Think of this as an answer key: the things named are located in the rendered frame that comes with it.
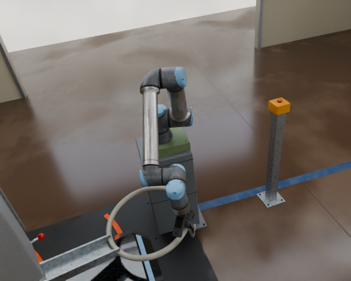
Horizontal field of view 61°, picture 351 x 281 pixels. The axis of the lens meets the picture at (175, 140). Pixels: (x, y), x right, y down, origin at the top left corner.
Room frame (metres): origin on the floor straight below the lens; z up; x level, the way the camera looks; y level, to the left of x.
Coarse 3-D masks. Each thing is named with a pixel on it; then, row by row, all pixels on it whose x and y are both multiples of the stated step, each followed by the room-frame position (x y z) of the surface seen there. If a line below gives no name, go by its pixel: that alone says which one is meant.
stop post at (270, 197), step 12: (276, 108) 1.97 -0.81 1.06; (288, 108) 1.98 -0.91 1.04; (276, 120) 1.99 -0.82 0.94; (276, 132) 1.99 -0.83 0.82; (276, 144) 1.99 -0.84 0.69; (276, 156) 1.99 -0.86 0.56; (276, 168) 2.00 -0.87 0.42; (276, 180) 2.00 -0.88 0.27; (264, 192) 2.11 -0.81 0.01; (276, 192) 2.00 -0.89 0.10; (264, 204) 1.97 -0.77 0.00; (276, 204) 1.94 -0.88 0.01
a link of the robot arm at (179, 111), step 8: (160, 72) 1.59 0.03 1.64; (168, 72) 1.58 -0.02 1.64; (176, 72) 1.57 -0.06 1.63; (184, 72) 1.62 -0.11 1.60; (160, 80) 1.56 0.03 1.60; (168, 80) 1.56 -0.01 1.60; (176, 80) 1.55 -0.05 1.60; (184, 80) 1.57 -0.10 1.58; (160, 88) 1.58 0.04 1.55; (168, 88) 1.58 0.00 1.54; (176, 88) 1.58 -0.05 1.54; (168, 96) 1.72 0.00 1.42; (176, 96) 1.65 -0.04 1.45; (184, 96) 1.72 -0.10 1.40; (176, 104) 1.72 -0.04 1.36; (184, 104) 1.77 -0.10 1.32; (176, 112) 1.80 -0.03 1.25; (184, 112) 1.83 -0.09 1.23; (192, 112) 1.93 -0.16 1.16; (176, 120) 1.87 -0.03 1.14; (184, 120) 1.87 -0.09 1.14; (192, 120) 1.90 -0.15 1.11
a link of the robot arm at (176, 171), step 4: (172, 164) 1.21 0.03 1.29; (176, 164) 1.19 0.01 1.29; (180, 164) 1.20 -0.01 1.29; (164, 168) 1.18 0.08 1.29; (168, 168) 1.18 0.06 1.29; (172, 168) 1.17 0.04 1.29; (176, 168) 1.17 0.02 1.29; (180, 168) 1.17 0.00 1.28; (184, 168) 1.19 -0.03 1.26; (164, 172) 1.15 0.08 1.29; (168, 172) 1.15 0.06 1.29; (172, 172) 1.14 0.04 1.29; (176, 172) 1.14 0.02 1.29; (180, 172) 1.14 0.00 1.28; (184, 172) 1.16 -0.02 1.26; (164, 176) 1.13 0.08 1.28; (168, 176) 1.13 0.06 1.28; (172, 176) 1.12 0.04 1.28; (176, 176) 1.11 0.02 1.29; (180, 176) 1.11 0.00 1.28; (184, 176) 1.13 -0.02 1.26; (164, 180) 1.12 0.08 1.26; (168, 180) 1.12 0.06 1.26; (184, 180) 1.10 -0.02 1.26; (164, 184) 1.12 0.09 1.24
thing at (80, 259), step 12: (96, 240) 1.03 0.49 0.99; (72, 252) 0.97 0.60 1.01; (84, 252) 0.99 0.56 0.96; (96, 252) 0.99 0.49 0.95; (108, 252) 0.95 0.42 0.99; (48, 264) 0.90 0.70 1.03; (60, 264) 0.92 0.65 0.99; (72, 264) 0.91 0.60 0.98; (84, 264) 0.88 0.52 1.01; (96, 264) 0.91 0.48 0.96; (48, 276) 0.85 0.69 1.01; (60, 276) 0.82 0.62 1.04; (72, 276) 0.85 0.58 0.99
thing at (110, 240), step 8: (136, 192) 1.35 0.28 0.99; (128, 200) 1.32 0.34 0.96; (112, 216) 1.21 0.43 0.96; (184, 232) 1.00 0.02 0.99; (112, 240) 1.05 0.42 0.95; (176, 240) 0.96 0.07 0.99; (112, 248) 1.00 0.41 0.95; (168, 248) 0.93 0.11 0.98; (128, 256) 0.93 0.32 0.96; (136, 256) 0.92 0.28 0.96; (144, 256) 0.91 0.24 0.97; (152, 256) 0.90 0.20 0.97
